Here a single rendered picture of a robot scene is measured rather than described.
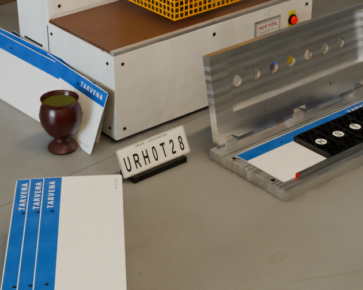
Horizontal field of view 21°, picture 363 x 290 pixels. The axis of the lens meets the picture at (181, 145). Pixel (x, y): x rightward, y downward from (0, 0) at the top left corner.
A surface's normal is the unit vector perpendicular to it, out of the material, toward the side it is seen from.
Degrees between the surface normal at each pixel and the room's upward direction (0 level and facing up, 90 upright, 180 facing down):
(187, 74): 90
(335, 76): 79
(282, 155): 0
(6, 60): 63
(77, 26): 0
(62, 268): 0
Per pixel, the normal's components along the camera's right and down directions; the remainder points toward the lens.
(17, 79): -0.66, -0.11
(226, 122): 0.63, 0.19
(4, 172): 0.00, -0.88
